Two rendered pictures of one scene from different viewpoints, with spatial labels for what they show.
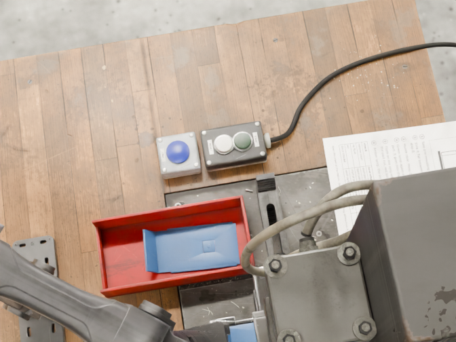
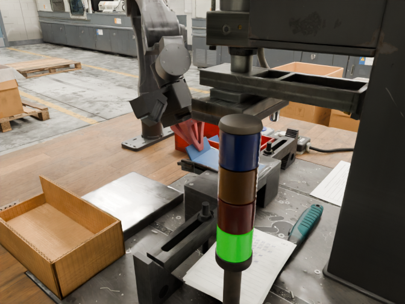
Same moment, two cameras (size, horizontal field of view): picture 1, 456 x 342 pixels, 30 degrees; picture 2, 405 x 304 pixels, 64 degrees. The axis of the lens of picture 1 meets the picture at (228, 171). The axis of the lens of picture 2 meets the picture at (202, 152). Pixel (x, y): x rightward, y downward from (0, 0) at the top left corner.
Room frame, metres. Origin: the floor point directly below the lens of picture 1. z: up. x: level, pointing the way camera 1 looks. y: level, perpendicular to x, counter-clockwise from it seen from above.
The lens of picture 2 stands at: (-0.36, -0.37, 1.29)
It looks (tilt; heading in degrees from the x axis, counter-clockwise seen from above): 25 degrees down; 40
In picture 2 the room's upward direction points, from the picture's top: straight up
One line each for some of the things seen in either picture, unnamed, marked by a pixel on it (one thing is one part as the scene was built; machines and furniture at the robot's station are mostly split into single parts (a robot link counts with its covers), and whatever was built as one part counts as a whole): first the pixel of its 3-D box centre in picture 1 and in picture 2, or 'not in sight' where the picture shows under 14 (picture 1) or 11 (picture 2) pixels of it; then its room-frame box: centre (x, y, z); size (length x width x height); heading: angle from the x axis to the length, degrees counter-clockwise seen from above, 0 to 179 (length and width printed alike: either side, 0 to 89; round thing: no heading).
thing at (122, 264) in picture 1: (174, 246); (222, 143); (0.30, 0.10, 0.93); 0.25 x 0.12 x 0.06; 92
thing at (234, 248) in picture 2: not in sight; (234, 236); (-0.13, -0.23, 1.07); 0.04 x 0.04 x 0.03
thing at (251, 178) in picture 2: not in sight; (237, 178); (-0.13, -0.23, 1.14); 0.04 x 0.04 x 0.03
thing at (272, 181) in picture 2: not in sight; (234, 192); (0.11, -0.07, 0.94); 0.20 x 0.10 x 0.07; 2
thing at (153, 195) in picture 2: not in sight; (128, 201); (-0.02, 0.11, 0.91); 0.17 x 0.16 x 0.02; 2
